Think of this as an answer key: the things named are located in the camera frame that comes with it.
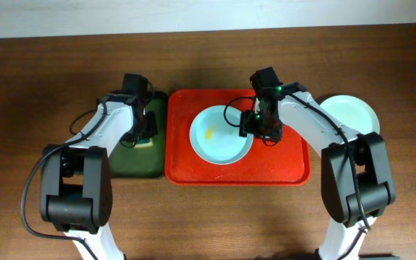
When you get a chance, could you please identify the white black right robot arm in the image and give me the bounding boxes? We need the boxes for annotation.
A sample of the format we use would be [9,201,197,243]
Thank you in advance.
[239,67,396,259]

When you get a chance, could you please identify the dark green tray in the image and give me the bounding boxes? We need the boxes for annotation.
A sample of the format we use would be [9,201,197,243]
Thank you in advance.
[109,91,168,178]

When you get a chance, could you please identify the light green plate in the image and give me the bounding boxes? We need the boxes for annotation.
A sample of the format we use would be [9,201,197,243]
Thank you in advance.
[321,95,381,134]

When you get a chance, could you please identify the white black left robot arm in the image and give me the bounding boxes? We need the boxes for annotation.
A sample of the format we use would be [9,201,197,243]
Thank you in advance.
[40,74,154,259]

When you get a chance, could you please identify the light blue plate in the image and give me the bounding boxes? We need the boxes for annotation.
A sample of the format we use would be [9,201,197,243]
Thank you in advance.
[189,105,254,165]

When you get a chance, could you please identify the red plastic tray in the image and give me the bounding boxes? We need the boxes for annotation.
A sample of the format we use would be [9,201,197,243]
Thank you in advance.
[165,89,311,186]

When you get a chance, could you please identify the yellow green sponge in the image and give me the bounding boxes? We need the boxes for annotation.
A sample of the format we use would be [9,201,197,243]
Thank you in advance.
[136,138,153,147]

